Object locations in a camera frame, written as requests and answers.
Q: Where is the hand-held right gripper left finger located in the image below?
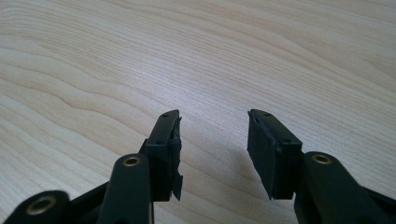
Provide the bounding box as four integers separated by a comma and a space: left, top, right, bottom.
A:
96, 108, 184, 224

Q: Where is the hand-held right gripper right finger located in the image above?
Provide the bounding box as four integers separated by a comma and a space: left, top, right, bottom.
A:
247, 108, 391, 224

